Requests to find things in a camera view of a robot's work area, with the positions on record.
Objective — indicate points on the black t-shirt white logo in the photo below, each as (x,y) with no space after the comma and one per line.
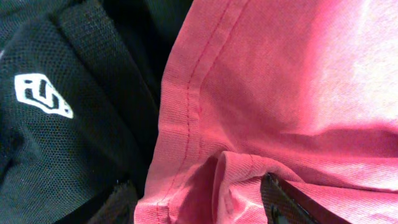
(80,97)

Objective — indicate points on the red printed t-shirt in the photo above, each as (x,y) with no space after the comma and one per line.
(306,90)

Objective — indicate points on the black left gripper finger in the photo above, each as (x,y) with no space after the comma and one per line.
(285,204)

